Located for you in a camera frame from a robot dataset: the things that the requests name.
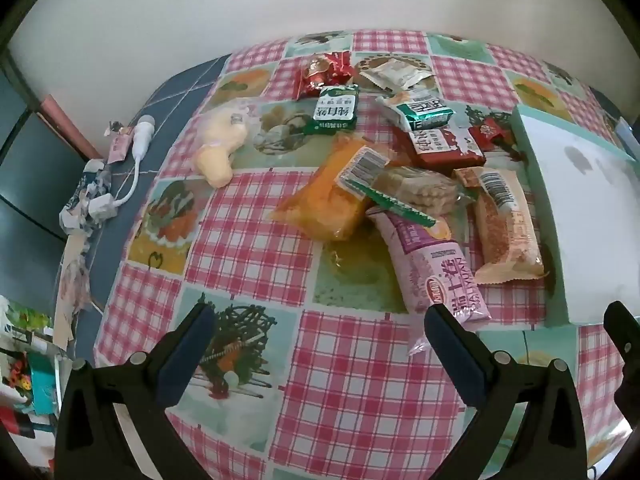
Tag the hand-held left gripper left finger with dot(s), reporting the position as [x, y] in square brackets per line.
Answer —
[187, 355]

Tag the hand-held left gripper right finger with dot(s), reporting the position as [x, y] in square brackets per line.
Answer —
[457, 355]

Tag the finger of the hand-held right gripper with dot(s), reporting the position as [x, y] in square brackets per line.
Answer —
[622, 327]

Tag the pink cake roll packet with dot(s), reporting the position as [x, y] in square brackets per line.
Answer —
[435, 270]

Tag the white tray teal rim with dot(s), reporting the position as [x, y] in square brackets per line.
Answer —
[585, 220]

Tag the tan cake packet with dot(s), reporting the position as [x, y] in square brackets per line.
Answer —
[505, 230]

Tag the clear cracker packet green edge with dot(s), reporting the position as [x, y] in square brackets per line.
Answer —
[415, 190]

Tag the oblong cream pastry packet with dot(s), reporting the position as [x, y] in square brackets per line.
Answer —
[215, 170]

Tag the orange snack packet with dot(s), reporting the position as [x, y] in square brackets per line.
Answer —
[325, 200]

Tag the red and white biscuit packet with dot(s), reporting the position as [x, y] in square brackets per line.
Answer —
[440, 147]

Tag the round cream pastry packet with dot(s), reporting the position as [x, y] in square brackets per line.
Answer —
[225, 132]

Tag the small red candy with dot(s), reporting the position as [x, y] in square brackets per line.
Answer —
[487, 131]

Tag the green and white biscuit packet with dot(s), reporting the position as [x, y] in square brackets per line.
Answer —
[420, 112]

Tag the green and white milk packet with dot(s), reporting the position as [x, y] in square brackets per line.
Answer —
[332, 110]

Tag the pink checkered printed tablecloth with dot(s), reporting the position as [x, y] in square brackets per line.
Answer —
[350, 385]

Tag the paper strip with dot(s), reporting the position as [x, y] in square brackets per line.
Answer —
[72, 280]

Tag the colourful printed paper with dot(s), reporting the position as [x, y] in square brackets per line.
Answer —
[20, 360]

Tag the crumpled paper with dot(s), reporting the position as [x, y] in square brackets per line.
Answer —
[90, 185]

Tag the pink paper tag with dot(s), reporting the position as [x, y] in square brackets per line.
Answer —
[119, 145]

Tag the white snack packet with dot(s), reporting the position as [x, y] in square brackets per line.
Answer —
[395, 72]

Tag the shiny red candy packet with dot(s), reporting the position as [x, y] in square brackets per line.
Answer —
[320, 72]

